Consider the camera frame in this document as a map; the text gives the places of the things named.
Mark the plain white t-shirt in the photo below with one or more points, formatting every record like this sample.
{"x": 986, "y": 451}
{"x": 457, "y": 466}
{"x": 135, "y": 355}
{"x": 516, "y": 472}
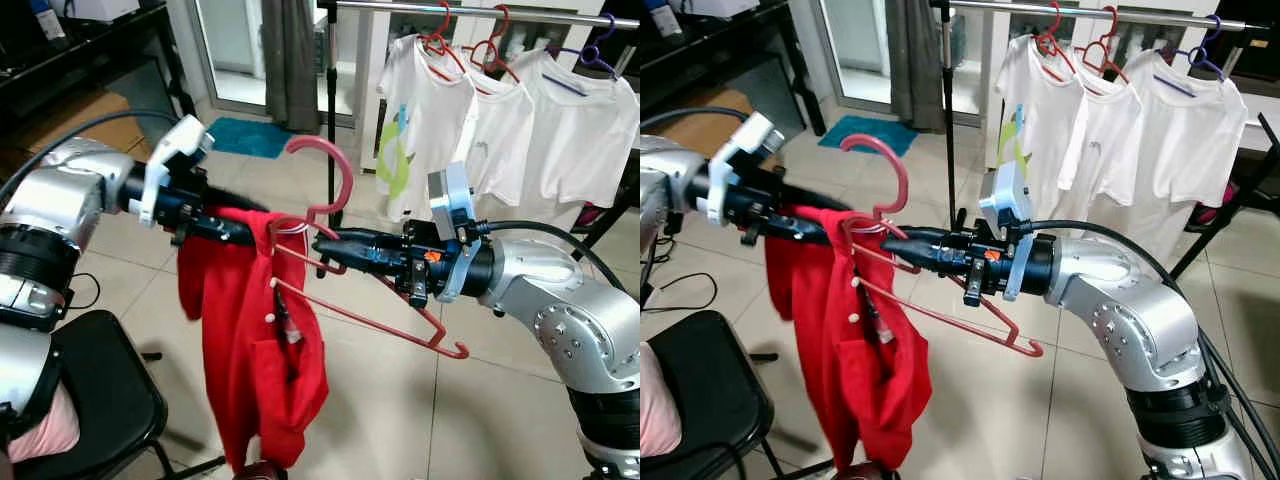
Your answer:
{"x": 580, "y": 140}
{"x": 1185, "y": 140}

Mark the red polo shirt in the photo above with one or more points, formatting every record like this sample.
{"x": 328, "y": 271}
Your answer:
{"x": 250, "y": 370}
{"x": 850, "y": 380}

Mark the grey curtain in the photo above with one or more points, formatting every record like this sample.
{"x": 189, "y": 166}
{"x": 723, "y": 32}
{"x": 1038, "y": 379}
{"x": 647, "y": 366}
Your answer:
{"x": 290, "y": 60}
{"x": 912, "y": 60}

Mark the black chair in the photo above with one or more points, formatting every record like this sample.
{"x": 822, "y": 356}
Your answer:
{"x": 710, "y": 380}
{"x": 100, "y": 380}

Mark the blue and white box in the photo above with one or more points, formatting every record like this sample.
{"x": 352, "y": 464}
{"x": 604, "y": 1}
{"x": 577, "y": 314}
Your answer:
{"x": 665, "y": 20}
{"x": 48, "y": 22}

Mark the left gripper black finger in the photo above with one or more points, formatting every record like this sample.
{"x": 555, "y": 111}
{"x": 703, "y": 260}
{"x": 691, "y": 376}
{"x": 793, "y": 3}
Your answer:
{"x": 818, "y": 235}
{"x": 245, "y": 237}
{"x": 245, "y": 222}
{"x": 818, "y": 221}

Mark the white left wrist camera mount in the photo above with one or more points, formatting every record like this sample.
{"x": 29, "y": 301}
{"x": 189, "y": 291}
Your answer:
{"x": 180, "y": 145}
{"x": 748, "y": 145}

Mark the black shelf unit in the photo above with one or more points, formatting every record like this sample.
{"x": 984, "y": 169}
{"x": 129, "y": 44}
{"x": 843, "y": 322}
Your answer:
{"x": 100, "y": 45}
{"x": 740, "y": 45}

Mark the white t-shirt green print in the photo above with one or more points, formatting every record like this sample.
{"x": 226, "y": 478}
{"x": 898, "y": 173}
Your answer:
{"x": 1050, "y": 110}
{"x": 430, "y": 110}

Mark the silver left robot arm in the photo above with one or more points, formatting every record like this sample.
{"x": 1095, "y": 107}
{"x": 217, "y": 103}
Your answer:
{"x": 60, "y": 190}
{"x": 670, "y": 180}

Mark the red plastic hanger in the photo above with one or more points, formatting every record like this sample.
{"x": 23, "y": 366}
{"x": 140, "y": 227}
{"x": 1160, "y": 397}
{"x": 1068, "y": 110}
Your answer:
{"x": 490, "y": 45}
{"x": 1100, "y": 45}
{"x": 432, "y": 43}
{"x": 1045, "y": 43}

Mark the blue floor mat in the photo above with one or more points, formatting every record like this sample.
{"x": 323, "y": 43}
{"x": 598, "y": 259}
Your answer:
{"x": 250, "y": 137}
{"x": 870, "y": 135}

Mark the pink plastic hanger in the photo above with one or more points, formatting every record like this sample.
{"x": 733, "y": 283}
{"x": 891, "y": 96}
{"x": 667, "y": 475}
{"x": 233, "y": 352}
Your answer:
{"x": 904, "y": 178}
{"x": 349, "y": 180}

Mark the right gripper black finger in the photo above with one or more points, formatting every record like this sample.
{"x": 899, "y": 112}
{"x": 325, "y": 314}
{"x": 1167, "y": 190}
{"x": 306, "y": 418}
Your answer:
{"x": 365, "y": 242}
{"x": 925, "y": 240}
{"x": 370, "y": 262}
{"x": 930, "y": 261}

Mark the large brown cardboard box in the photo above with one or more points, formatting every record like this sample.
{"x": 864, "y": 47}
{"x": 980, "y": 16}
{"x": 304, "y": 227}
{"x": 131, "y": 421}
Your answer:
{"x": 700, "y": 97}
{"x": 90, "y": 103}

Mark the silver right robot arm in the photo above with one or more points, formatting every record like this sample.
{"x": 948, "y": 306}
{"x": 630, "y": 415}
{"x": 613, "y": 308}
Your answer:
{"x": 1130, "y": 290}
{"x": 560, "y": 290}

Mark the white framed glass door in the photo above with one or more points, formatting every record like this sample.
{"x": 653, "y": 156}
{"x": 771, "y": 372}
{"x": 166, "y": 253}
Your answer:
{"x": 855, "y": 40}
{"x": 230, "y": 45}

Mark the pink cloth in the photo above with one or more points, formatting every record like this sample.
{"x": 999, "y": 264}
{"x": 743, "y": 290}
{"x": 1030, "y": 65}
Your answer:
{"x": 655, "y": 410}
{"x": 50, "y": 430}

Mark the black clothes rack silver rail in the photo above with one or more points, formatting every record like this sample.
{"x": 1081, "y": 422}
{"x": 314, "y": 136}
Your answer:
{"x": 331, "y": 120}
{"x": 946, "y": 120}

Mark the purple plastic hanger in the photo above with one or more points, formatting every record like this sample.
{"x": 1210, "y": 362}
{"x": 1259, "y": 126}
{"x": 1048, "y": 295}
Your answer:
{"x": 590, "y": 55}
{"x": 1205, "y": 60}

